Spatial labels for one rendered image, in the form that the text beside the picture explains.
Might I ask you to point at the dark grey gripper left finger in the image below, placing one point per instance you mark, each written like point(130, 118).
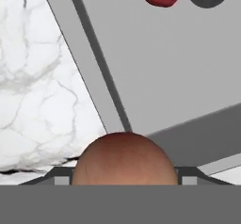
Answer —
point(59, 175)

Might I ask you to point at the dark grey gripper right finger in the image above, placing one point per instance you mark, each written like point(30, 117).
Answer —
point(188, 174)

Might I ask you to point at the grey sink basin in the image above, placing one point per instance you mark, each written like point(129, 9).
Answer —
point(163, 71)

